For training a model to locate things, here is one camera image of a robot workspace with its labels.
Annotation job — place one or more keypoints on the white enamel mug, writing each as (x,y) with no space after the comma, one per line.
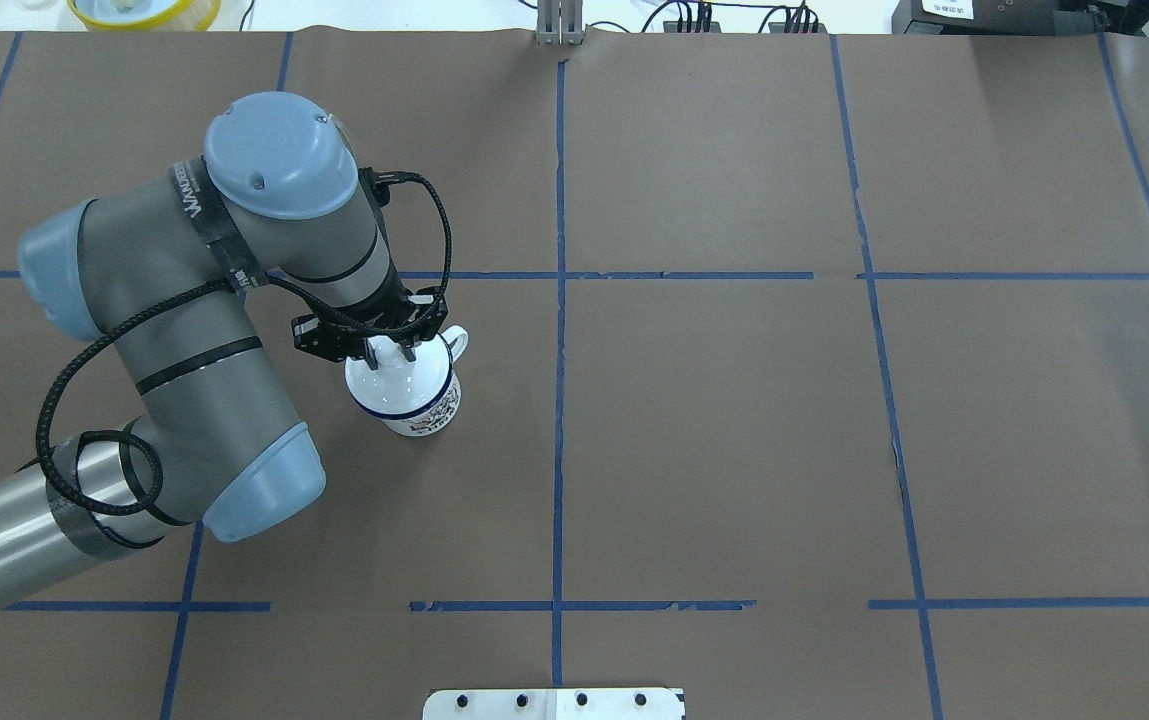
(441,413)

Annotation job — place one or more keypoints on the white camera mast pedestal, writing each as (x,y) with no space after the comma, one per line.
(557,703)

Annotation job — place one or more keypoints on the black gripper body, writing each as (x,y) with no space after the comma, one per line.
(395,297)

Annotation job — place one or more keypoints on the aluminium frame post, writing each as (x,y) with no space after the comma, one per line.
(559,22)

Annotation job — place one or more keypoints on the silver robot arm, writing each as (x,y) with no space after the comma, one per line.
(173,413)

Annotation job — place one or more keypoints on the white ceramic lid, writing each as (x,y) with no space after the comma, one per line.
(398,390)

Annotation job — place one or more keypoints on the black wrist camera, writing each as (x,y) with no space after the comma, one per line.
(334,335)

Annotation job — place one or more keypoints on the yellow tape roll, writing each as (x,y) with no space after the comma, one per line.
(146,16)

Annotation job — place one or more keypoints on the black computer box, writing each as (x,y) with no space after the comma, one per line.
(1008,18)

